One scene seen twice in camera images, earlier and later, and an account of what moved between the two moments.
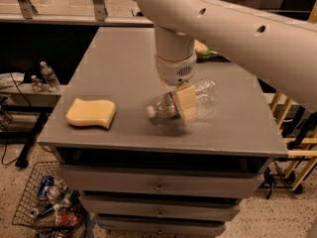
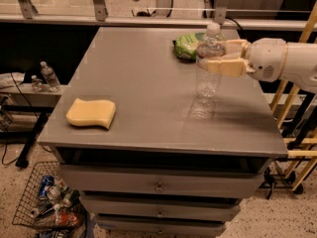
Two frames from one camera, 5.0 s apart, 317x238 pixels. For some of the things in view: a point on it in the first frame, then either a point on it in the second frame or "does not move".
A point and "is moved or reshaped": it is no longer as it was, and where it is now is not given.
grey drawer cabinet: (139, 176) does not move
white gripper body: (173, 71) to (266, 59)
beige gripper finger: (186, 95) to (229, 67)
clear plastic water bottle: (206, 101) is moved or reshaped
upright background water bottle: (51, 79) does not move
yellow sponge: (91, 112) does not move
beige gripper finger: (165, 87) to (237, 46)
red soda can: (66, 219) does not move
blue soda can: (47, 181) does not move
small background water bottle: (36, 83) does not move
